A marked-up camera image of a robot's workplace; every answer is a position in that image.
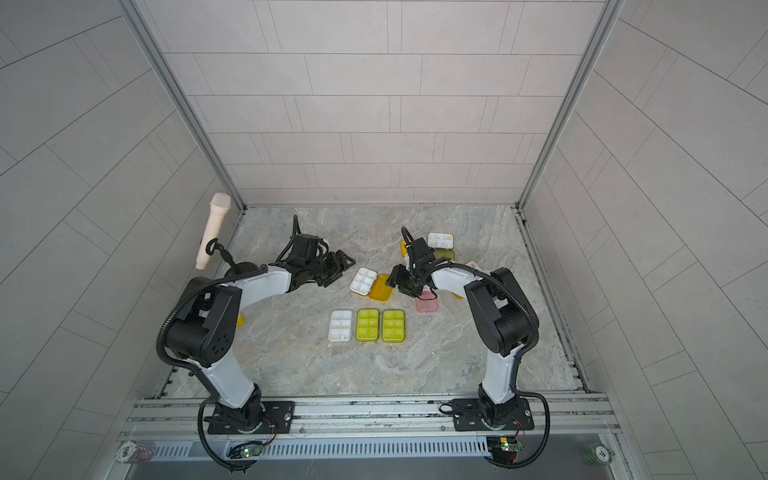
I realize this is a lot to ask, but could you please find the left green circuit board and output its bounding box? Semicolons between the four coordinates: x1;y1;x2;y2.
227;441;267;460

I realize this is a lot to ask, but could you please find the left poker chip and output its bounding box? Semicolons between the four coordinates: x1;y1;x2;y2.
115;441;157;464

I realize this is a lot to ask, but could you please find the green pillbox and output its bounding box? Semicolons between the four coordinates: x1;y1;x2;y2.
355;309;380;342
427;232;456;261
381;309;406;343

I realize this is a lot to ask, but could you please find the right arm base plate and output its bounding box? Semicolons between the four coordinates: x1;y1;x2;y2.
439;397;535;432

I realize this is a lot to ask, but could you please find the clear white pillbox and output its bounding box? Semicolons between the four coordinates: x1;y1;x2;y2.
328;310;353;343

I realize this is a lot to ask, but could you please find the black microphone stand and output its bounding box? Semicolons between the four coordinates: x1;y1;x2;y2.
205;238;259;277

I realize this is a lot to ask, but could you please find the right green circuit board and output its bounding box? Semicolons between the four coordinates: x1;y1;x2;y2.
486;437;524;464

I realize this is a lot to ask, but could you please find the green circuit board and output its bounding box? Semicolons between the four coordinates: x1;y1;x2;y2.
227;441;267;460
486;437;524;464

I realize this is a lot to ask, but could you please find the beige microphone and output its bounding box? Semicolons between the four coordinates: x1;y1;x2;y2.
195;192;232;270

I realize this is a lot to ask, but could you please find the poker chip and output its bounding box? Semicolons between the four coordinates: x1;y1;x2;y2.
115;441;157;464
580;443;614;466

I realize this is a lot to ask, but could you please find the yellow six-slot pillbox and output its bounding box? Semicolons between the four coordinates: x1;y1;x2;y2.
349;267;393;302

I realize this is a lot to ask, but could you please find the aluminium rail frame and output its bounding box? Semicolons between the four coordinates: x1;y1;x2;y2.
122;392;622;442

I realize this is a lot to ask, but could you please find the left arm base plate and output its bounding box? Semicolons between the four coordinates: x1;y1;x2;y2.
202;401;296;435

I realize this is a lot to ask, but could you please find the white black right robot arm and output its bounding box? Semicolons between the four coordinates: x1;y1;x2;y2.
387;228;540;430

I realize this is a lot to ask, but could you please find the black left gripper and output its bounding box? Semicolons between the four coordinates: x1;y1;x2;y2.
303;250;357;287

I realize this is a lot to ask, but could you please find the pink pillbox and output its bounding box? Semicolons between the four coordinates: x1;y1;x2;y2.
414;288;439;314

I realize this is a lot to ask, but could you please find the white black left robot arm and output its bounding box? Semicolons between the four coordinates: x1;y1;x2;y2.
156;233;356;433

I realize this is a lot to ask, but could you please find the right poker chip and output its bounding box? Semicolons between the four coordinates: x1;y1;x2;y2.
580;443;614;466

